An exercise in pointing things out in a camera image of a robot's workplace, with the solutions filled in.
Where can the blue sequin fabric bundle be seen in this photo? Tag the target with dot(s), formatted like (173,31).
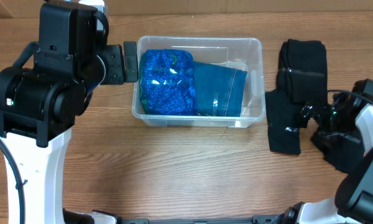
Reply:
(166,85)

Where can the small folded black garment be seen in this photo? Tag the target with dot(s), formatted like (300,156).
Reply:
(344,151)

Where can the large folded black garment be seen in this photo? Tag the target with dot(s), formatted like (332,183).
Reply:
(303,71)

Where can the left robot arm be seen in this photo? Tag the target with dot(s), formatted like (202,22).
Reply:
(42,93)

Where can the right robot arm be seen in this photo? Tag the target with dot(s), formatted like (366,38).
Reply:
(353,202)

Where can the middle folded black garment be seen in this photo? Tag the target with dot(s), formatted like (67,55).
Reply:
(284,121)

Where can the blue denim jeans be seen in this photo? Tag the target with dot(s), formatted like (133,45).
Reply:
(219,90)

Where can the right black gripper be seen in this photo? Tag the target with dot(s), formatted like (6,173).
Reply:
(317,113)

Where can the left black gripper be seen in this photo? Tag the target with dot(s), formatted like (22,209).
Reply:
(116,74)

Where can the clear plastic storage bin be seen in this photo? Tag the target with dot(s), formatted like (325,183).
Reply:
(240,53)

